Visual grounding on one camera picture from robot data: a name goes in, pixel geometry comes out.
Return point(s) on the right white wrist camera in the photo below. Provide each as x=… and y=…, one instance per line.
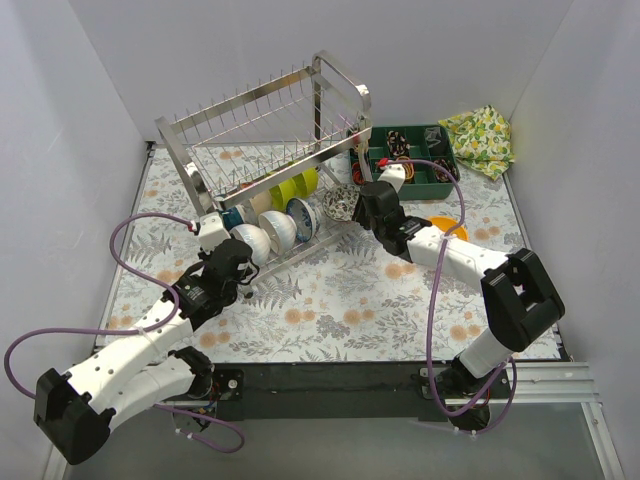
x=392, y=173

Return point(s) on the lime green bowl right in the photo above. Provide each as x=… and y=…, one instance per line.
x=306, y=182

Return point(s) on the red pattern bowl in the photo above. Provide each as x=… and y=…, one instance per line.
x=340, y=201

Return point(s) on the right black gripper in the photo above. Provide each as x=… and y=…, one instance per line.
x=368, y=209

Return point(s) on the floral table mat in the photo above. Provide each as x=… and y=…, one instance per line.
x=349, y=300

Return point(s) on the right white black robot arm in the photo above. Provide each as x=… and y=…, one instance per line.
x=520, y=300

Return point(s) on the teal blue bowl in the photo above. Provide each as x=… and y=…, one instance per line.
x=233, y=217

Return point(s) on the dark floral rolled tie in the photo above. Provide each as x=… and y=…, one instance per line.
x=446, y=170

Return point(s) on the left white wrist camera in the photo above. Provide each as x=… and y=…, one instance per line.
x=209, y=231

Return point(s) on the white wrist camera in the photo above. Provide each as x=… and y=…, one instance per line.
x=392, y=173
x=209, y=231

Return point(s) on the lemon print cloth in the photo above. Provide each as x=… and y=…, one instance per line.
x=481, y=140

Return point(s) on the aluminium frame rail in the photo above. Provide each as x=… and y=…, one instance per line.
x=546, y=382

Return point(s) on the white ribbed bowl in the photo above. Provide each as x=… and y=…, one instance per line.
x=256, y=238
x=280, y=228

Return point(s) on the blue floral white bowl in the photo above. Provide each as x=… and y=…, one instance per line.
x=305, y=218

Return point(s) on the pink black rolled tie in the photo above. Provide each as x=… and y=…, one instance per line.
x=397, y=145

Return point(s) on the yellow patterned rolled tie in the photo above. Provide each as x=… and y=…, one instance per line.
x=408, y=168

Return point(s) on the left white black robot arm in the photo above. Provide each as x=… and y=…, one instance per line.
x=78, y=410

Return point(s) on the lime green bowl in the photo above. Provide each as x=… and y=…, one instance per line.
x=282, y=193
x=306, y=182

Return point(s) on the green divided organizer tray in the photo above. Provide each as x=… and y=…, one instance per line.
x=425, y=185

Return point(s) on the orange navy rolled tie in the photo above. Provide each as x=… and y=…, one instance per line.
x=357, y=175

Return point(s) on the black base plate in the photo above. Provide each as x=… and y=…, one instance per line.
x=274, y=391

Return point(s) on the steel two-tier dish rack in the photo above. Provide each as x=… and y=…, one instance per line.
x=229, y=151

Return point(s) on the grey rolled tie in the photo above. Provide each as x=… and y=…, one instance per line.
x=435, y=140

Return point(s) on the lime green bowl left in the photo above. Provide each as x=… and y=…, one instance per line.
x=282, y=193

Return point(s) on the white ribbed bowl front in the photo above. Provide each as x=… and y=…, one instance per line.
x=256, y=238

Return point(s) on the yellow ribbed bowl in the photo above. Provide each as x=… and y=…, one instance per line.
x=445, y=223

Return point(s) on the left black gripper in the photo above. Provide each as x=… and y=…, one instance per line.
x=239, y=267

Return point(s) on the beige floral bowl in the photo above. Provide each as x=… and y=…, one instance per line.
x=257, y=205

